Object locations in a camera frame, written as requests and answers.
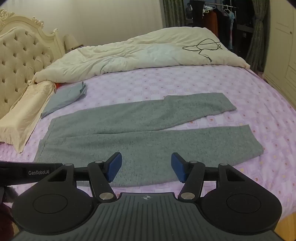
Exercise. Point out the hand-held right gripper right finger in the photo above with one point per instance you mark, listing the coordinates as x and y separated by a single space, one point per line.
178 166

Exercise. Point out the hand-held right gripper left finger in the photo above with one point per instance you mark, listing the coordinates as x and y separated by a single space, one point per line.
114 165

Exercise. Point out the grey fleece pants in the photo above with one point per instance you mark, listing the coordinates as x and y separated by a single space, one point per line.
138 143

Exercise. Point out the dark red cloth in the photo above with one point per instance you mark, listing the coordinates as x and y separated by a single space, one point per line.
4 217

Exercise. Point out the cream satin pillow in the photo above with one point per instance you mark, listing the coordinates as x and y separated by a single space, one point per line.
23 111

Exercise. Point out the blue-grey folded cloth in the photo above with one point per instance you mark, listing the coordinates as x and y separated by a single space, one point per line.
62 98

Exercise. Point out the small red item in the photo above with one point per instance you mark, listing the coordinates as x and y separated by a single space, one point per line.
58 85

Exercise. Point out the cream duvet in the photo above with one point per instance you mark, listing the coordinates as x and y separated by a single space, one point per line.
138 53

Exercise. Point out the cream tufted headboard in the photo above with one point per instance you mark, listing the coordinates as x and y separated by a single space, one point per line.
20 53

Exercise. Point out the cream bedside lamp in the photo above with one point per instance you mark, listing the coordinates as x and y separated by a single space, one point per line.
70 41

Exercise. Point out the orange-brown hanging garment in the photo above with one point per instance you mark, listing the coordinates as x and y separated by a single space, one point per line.
211 23

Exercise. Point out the dark hanging clothes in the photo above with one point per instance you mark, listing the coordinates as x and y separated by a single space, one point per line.
223 25

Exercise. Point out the light blue hanging garment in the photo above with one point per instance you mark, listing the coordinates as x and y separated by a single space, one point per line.
231 27

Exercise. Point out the green patterned curtain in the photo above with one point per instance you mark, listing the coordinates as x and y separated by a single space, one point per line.
172 14
257 34

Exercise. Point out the black hanging garment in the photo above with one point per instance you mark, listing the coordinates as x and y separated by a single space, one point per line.
198 12

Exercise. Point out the white wardrobe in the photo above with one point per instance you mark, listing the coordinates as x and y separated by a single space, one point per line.
282 46

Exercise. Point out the clothes rail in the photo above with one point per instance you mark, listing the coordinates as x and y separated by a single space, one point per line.
222 5

